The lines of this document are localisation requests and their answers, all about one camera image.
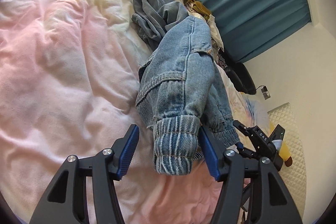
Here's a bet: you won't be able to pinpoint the black sofa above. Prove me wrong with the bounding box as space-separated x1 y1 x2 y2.
218 50 256 95

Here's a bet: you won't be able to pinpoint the wall power socket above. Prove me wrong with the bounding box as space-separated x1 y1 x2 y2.
256 85 270 100

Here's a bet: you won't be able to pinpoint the yellow plush toy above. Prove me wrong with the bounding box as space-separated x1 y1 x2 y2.
269 124 293 167

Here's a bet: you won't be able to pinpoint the pastel tie-dye duvet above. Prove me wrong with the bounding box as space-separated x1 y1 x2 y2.
0 0 271 224

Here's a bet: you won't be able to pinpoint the quilted cream headboard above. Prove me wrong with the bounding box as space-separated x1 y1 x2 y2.
268 103 306 215

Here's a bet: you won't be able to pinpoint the mustard yellow garment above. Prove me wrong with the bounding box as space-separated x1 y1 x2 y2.
183 0 212 21

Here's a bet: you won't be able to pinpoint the blue denim jeans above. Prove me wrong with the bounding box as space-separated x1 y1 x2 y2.
131 0 239 176

